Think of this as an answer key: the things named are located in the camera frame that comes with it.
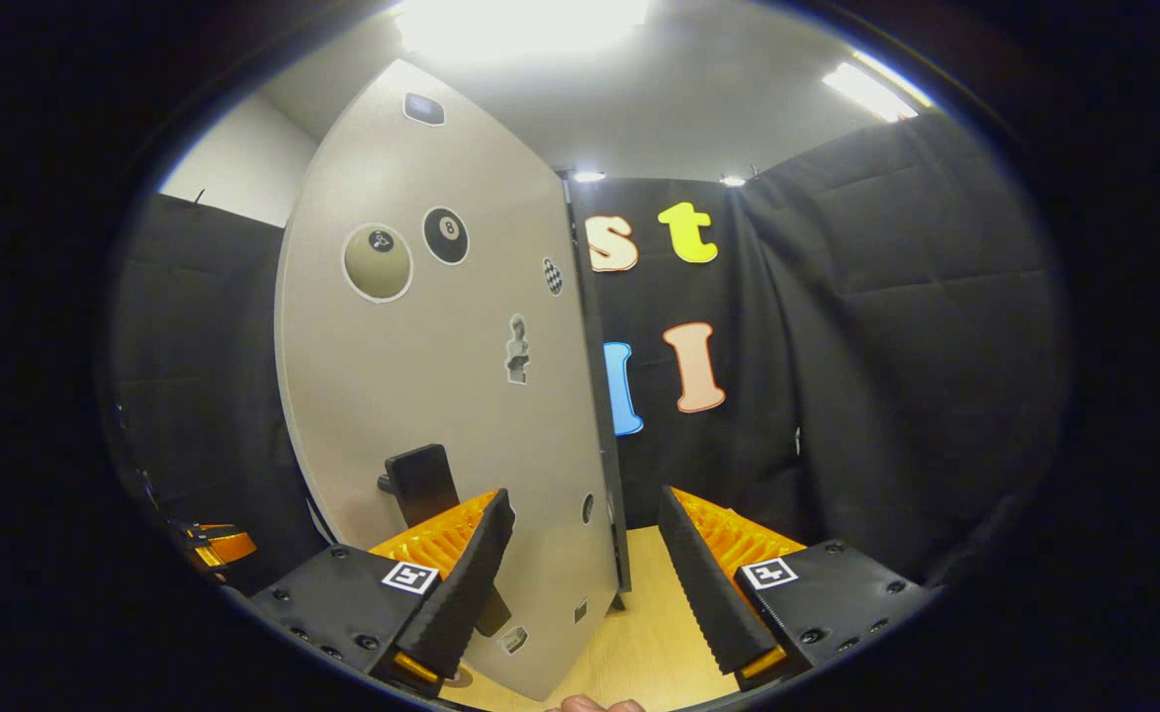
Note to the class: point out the black backdrop cloth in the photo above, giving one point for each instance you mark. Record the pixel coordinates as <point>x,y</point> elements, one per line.
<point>886,346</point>

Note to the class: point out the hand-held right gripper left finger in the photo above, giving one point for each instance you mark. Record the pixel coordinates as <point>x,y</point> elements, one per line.
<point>466,603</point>

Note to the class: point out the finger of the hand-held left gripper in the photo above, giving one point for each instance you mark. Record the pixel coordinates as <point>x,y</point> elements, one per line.
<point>228,546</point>

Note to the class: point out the long ceiling light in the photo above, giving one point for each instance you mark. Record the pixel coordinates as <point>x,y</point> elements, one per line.
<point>520,25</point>
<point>876,91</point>

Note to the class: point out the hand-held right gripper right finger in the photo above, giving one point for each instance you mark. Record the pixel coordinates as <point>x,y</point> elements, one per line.
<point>703,593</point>

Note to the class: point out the light grey cabinet door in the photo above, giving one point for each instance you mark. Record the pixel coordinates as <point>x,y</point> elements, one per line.
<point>421,366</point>

